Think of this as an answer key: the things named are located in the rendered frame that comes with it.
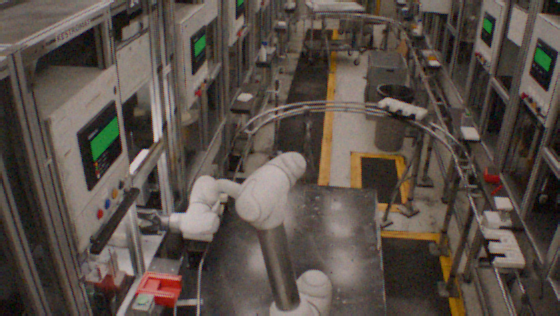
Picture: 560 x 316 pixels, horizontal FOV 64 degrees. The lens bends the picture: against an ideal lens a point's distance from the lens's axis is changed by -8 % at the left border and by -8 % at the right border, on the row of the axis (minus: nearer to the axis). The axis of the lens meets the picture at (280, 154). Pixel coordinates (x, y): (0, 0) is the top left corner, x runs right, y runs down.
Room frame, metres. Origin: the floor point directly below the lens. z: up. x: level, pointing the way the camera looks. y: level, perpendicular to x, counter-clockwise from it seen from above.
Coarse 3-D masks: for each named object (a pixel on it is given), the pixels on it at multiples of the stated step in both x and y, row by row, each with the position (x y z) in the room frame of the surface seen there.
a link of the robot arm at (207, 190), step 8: (208, 176) 1.87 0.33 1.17; (200, 184) 1.79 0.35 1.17; (208, 184) 1.78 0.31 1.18; (216, 184) 1.74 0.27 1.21; (224, 184) 1.69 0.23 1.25; (232, 184) 1.64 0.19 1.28; (192, 192) 1.79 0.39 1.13; (200, 192) 1.75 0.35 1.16; (208, 192) 1.75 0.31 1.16; (216, 192) 1.75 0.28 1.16; (224, 192) 1.68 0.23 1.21; (232, 192) 1.59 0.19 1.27; (192, 200) 1.75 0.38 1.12; (200, 200) 1.73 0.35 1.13; (208, 200) 1.74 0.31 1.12; (216, 200) 1.76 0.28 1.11
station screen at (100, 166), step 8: (112, 112) 1.37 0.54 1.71; (104, 120) 1.31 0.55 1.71; (112, 120) 1.36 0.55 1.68; (96, 128) 1.25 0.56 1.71; (104, 128) 1.30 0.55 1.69; (96, 136) 1.25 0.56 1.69; (120, 136) 1.40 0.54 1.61; (112, 144) 1.34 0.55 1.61; (120, 144) 1.40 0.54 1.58; (104, 152) 1.28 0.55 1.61; (112, 152) 1.33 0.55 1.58; (120, 152) 1.39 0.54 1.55; (96, 160) 1.22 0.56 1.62; (104, 160) 1.27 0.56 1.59; (112, 160) 1.32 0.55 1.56; (96, 168) 1.22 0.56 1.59; (104, 168) 1.26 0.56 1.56; (96, 176) 1.21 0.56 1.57
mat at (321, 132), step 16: (320, 32) 8.85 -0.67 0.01; (336, 32) 8.92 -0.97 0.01; (304, 48) 7.80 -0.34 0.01; (304, 64) 6.94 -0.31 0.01; (304, 80) 6.25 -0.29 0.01; (320, 80) 6.28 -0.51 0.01; (288, 96) 5.66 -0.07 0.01; (304, 96) 5.68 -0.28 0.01; (320, 96) 5.69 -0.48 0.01; (320, 112) 5.19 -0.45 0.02; (288, 128) 4.75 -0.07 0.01; (320, 128) 4.77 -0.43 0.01; (288, 144) 4.38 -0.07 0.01; (320, 144) 4.40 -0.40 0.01; (320, 160) 4.07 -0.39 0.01; (320, 176) 3.77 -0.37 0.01
